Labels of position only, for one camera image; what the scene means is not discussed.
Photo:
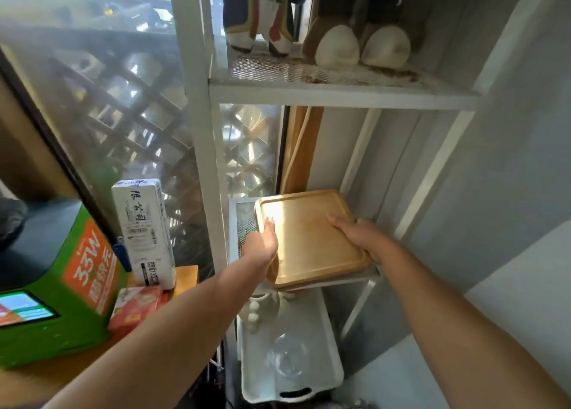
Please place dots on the white metal shelf rack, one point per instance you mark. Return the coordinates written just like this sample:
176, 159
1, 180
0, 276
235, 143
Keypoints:
321, 110

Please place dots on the person's right hand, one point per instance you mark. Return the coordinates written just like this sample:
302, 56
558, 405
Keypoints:
363, 238

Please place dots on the brown plush toy white feet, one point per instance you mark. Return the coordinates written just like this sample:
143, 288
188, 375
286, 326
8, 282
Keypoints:
361, 25

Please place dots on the red and white packet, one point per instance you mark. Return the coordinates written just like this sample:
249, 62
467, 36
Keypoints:
134, 308

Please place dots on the blue lighter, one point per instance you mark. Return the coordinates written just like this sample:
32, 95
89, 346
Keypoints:
122, 255

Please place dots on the person's right thumb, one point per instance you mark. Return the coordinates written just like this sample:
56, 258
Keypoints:
340, 223

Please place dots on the clear glass bowl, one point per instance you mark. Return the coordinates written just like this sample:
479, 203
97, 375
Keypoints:
287, 357

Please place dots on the person's left hand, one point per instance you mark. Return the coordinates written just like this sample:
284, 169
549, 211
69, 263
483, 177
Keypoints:
260, 245

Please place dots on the green charging kiosk box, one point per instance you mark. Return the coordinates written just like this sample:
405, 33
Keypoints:
53, 284

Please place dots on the person's left fingers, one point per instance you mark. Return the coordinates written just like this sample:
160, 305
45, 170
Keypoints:
269, 228

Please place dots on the upright wooden boards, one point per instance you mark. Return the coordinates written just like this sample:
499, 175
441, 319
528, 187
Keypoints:
299, 150

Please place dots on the person's right forearm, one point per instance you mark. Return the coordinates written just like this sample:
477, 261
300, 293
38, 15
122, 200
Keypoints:
464, 333

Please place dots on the white carton box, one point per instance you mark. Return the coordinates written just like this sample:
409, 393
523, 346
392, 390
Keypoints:
145, 232

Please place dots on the white plastic tray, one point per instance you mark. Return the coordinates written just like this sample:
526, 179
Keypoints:
290, 346

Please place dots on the wooden cutting board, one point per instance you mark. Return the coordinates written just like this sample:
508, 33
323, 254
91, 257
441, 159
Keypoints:
310, 237

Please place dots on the person's left forearm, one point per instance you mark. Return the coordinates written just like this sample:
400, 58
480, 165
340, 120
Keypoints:
156, 338

